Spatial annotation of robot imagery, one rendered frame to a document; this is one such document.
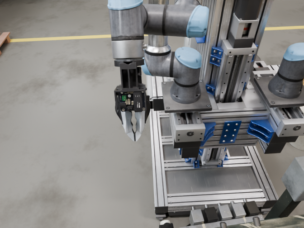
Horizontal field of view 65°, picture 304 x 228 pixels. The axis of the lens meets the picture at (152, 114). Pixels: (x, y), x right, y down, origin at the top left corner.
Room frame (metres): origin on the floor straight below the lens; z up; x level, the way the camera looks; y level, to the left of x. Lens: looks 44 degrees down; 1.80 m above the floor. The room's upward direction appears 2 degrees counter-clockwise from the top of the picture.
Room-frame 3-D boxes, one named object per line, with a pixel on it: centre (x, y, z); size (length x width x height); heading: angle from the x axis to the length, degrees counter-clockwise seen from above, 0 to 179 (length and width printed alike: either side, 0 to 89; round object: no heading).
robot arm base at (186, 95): (0.92, -0.17, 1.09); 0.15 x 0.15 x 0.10
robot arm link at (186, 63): (0.92, -0.16, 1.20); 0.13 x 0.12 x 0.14; 78
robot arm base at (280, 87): (0.93, -0.66, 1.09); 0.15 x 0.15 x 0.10
